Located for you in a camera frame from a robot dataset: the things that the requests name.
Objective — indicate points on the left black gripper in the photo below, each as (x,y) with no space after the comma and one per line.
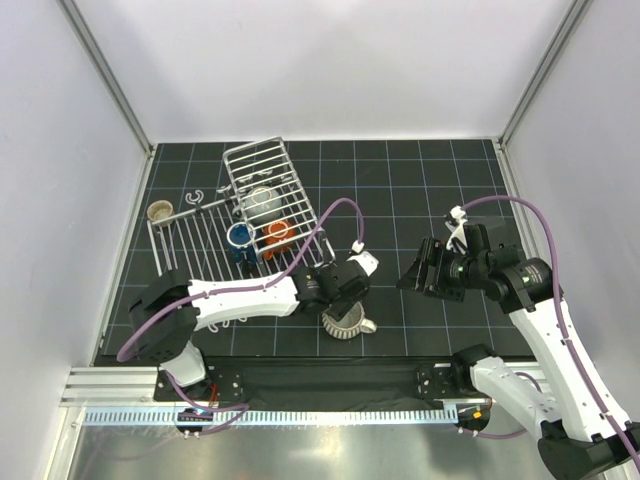
(339,311)

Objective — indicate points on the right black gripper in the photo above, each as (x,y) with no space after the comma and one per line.
(433,251)

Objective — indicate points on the white ribbed cup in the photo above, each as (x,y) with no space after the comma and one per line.
(352,324)

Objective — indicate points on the orange patterned mug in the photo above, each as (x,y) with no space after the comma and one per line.
(276,236)

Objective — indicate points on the grey speckled mug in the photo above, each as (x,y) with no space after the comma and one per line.
(262,205)

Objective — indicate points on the blue mug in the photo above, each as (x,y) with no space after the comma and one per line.
(240,238)

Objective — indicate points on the small brown cup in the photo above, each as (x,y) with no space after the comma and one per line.
(160,213)

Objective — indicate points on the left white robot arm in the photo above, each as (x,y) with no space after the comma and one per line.
(174,307)

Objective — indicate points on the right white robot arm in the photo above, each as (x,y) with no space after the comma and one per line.
(579,429)

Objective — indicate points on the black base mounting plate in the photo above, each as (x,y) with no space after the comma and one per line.
(342,384)

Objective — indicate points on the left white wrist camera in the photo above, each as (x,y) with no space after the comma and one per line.
(368,262)

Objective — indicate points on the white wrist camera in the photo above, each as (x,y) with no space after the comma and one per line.
(368,262)
(455,221)

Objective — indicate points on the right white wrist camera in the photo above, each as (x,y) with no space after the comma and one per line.
(455,221)

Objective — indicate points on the silver wire dish rack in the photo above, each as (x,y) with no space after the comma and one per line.
(245,220)

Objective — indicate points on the white slotted cable duct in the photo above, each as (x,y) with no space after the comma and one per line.
(185,416)

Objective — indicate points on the right aluminium frame post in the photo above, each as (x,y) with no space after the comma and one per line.
(566,29)

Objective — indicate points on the aluminium frame post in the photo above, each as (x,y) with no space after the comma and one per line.
(90,45)
(566,29)

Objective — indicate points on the left aluminium frame post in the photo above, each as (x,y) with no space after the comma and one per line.
(90,45)

